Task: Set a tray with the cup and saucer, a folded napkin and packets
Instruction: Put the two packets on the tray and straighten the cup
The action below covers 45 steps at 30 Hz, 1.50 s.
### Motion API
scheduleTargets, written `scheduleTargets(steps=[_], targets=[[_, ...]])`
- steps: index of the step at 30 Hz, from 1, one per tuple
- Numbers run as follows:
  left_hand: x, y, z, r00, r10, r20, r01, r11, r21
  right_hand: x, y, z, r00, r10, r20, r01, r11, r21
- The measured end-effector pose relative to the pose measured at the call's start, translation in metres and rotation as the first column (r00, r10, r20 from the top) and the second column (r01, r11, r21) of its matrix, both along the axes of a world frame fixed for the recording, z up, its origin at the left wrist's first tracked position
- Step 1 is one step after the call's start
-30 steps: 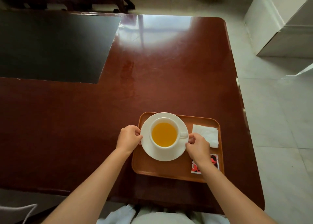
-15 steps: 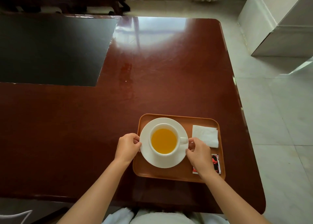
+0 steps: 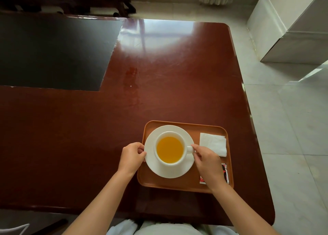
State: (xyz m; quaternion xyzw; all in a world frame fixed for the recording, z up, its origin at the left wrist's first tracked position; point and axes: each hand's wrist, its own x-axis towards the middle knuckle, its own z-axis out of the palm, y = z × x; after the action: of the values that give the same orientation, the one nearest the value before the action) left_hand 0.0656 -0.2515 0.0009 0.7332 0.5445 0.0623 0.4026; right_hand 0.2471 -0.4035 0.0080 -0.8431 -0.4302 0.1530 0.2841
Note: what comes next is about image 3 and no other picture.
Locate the person's right hand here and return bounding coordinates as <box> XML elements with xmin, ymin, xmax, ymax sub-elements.
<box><xmin>191</xmin><ymin>144</ymin><xmax>226</xmax><ymax>192</ymax></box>

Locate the person's left hand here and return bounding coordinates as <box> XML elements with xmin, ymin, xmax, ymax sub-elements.
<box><xmin>117</xmin><ymin>142</ymin><xmax>147</xmax><ymax>178</ymax></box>

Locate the white saucer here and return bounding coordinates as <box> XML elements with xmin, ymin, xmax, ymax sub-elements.
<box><xmin>144</xmin><ymin>125</ymin><xmax>196</xmax><ymax>179</ymax></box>

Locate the person's left forearm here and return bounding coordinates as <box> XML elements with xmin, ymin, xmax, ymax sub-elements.
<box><xmin>62</xmin><ymin>169</ymin><xmax>137</xmax><ymax>235</ymax></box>

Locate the person's right forearm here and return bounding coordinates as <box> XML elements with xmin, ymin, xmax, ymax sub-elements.
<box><xmin>211</xmin><ymin>180</ymin><xmax>280</xmax><ymax>235</ymax></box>

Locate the white paper napkin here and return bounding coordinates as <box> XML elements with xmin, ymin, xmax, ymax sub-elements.
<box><xmin>199</xmin><ymin>133</ymin><xmax>227</xmax><ymax>157</ymax></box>

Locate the orange tea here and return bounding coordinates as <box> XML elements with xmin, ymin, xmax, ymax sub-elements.
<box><xmin>156</xmin><ymin>137</ymin><xmax>184</xmax><ymax>164</ymax></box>

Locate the white teacup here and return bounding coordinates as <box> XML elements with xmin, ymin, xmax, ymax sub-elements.
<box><xmin>154</xmin><ymin>131</ymin><xmax>194</xmax><ymax>165</ymax></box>

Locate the red black white sachet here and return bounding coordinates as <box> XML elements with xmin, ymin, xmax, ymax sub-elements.
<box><xmin>200</xmin><ymin>163</ymin><xmax>230</xmax><ymax>185</ymax></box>

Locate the brown plastic tray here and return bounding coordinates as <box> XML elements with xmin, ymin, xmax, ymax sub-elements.
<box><xmin>137</xmin><ymin>120</ymin><xmax>234</xmax><ymax>194</ymax></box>

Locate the person's light clothing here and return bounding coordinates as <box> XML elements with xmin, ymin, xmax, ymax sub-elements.
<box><xmin>106</xmin><ymin>219</ymin><xmax>239</xmax><ymax>235</ymax></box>

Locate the black table mat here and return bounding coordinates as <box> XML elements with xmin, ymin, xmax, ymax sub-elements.
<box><xmin>0</xmin><ymin>12</ymin><xmax>124</xmax><ymax>92</ymax></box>

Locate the white pillar base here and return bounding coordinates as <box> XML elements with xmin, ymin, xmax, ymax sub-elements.
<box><xmin>247</xmin><ymin>0</ymin><xmax>328</xmax><ymax>65</ymax></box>

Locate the white chair frame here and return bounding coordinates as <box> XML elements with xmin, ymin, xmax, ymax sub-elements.
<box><xmin>0</xmin><ymin>223</ymin><xmax>31</xmax><ymax>235</ymax></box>

